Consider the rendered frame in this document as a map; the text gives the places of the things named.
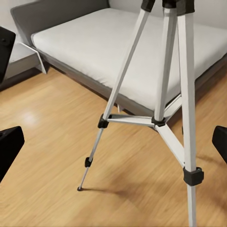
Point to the digital camera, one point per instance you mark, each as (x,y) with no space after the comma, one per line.
(7,39)

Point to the nightstand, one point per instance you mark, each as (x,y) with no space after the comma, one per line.
(23,58)

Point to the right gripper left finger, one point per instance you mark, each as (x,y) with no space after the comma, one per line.
(11,142)

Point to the bed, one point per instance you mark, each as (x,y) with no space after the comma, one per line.
(88,41)

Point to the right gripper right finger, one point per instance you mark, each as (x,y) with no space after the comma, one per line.
(219,140)

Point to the camera tripod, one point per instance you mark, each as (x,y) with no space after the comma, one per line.
(176,13)

